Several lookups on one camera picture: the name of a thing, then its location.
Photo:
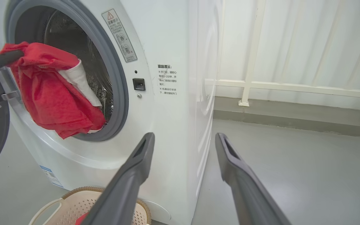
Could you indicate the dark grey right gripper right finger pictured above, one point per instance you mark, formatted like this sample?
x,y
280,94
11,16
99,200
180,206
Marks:
x,y
245,190

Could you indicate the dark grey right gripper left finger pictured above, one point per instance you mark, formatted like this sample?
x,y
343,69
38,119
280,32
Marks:
x,y
127,184

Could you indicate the red and white garment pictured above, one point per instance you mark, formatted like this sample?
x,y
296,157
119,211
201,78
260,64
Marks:
x,y
80,219
52,97

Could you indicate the cream perforated laundry basket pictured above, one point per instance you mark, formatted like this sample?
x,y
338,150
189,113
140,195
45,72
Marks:
x,y
70,206

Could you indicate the white front-load washing machine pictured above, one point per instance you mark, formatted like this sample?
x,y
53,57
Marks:
x,y
173,140

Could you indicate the round white filter cover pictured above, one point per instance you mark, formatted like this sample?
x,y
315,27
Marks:
x,y
159,212

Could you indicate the blue energy label sticker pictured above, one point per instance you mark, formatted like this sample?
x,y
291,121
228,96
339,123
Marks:
x,y
52,176

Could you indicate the grey warning sticker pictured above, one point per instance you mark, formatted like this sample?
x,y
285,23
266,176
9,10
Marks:
x,y
120,36

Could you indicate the white metal railing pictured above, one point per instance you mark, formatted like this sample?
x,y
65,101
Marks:
x,y
252,62

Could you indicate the white curtain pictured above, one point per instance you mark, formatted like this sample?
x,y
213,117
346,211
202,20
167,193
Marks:
x,y
308,40

